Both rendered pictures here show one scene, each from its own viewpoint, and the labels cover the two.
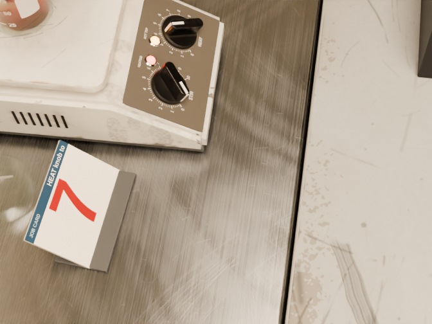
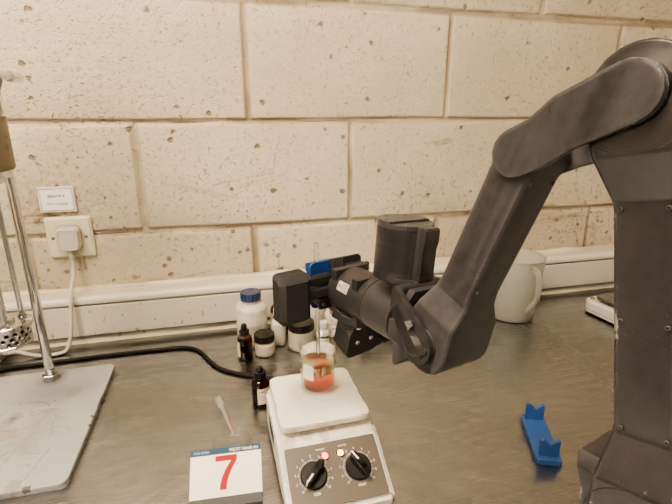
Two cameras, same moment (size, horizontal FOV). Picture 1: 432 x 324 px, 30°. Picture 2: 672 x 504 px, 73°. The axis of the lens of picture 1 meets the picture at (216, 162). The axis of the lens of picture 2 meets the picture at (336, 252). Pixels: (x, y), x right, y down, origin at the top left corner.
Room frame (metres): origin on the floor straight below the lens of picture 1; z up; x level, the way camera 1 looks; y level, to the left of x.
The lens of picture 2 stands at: (0.19, -0.37, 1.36)
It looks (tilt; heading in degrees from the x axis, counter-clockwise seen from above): 17 degrees down; 62
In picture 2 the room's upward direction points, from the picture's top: straight up
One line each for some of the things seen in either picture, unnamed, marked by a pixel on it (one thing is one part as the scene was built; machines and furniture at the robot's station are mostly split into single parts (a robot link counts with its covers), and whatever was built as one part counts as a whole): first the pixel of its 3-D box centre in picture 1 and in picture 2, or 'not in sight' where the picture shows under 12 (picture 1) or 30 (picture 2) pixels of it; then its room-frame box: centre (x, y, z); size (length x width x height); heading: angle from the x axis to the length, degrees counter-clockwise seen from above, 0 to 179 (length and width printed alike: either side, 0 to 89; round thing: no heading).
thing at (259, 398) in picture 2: not in sight; (260, 384); (0.38, 0.27, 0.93); 0.03 x 0.03 x 0.07
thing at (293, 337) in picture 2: not in sight; (301, 333); (0.52, 0.41, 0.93); 0.05 x 0.05 x 0.06
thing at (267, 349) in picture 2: not in sight; (264, 343); (0.44, 0.42, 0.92); 0.04 x 0.04 x 0.04
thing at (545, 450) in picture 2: not in sight; (541, 431); (0.72, -0.01, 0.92); 0.10 x 0.03 x 0.04; 53
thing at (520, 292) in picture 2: not in sight; (516, 287); (1.02, 0.31, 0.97); 0.18 x 0.13 x 0.15; 70
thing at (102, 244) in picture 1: (82, 205); (226, 476); (0.28, 0.11, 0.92); 0.09 x 0.06 x 0.04; 163
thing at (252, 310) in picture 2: not in sight; (251, 316); (0.44, 0.48, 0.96); 0.06 x 0.06 x 0.11
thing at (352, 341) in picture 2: not in sight; (363, 328); (0.46, 0.06, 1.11); 0.07 x 0.06 x 0.07; 5
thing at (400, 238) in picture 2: not in sight; (417, 283); (0.46, -0.04, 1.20); 0.11 x 0.08 x 0.12; 96
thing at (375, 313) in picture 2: not in sight; (400, 315); (0.45, -0.01, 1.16); 0.07 x 0.06 x 0.09; 96
